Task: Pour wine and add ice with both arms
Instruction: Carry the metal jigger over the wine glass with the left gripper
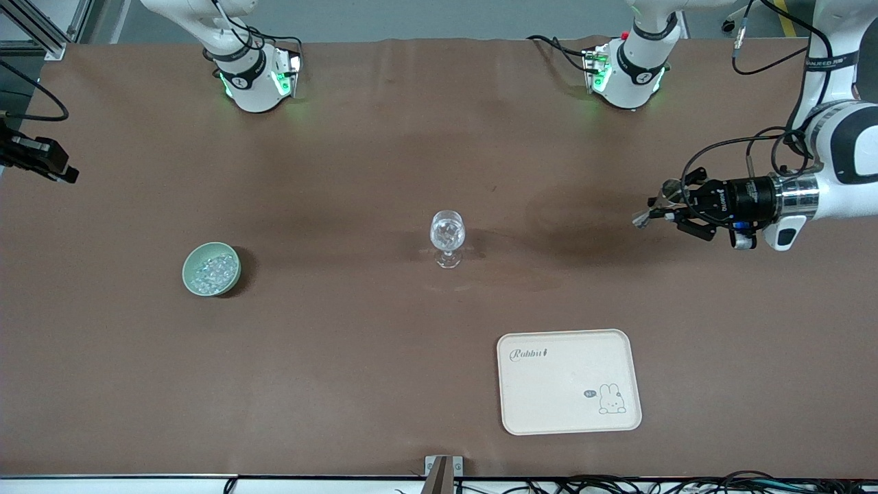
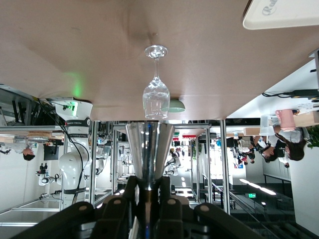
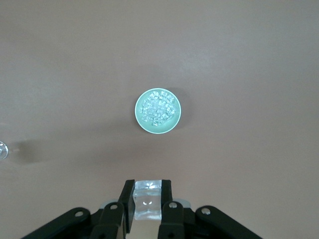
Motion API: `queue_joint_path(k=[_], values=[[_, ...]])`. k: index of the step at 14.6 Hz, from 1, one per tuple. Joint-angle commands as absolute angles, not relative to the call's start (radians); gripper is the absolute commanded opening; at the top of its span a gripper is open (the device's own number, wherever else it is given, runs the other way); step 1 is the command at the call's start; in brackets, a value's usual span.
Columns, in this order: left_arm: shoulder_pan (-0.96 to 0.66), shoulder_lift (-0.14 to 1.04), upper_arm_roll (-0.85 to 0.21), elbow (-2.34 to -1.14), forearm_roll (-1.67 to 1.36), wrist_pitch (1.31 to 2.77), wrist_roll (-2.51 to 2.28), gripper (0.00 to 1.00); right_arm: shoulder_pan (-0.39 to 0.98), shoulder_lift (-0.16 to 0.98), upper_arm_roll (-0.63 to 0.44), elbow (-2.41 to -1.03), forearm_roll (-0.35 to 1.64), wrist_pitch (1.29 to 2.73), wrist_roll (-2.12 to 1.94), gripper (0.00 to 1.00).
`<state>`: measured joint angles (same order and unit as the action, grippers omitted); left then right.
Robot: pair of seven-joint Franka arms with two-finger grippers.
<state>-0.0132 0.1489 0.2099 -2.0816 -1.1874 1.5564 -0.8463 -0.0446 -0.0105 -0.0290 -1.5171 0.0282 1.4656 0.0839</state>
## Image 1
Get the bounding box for brown table cover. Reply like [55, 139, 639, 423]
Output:
[0, 38, 878, 479]

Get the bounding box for aluminium extrusion frame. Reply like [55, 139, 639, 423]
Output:
[0, 0, 93, 61]

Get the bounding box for green ceramic bowl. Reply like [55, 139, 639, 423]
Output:
[182, 242, 242, 297]

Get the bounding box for black right base cable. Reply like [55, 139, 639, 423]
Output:
[244, 24, 306, 62]

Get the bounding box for pile of clear ice cubes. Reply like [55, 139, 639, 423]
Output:
[192, 252, 237, 292]

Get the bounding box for clear stemmed wine glass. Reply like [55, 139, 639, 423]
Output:
[429, 210, 467, 269]

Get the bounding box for steel double jigger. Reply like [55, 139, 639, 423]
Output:
[631, 189, 680, 229]

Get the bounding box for black left base cable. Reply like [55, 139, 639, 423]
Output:
[527, 34, 597, 73]

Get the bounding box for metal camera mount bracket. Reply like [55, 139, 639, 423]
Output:
[424, 455, 464, 494]

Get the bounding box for black base cable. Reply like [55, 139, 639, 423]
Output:
[244, 24, 306, 62]
[527, 34, 597, 73]

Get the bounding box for white rabbit print tray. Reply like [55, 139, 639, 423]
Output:
[497, 329, 643, 436]

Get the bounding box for black hanging cable with connector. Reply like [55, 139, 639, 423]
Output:
[731, 0, 834, 76]

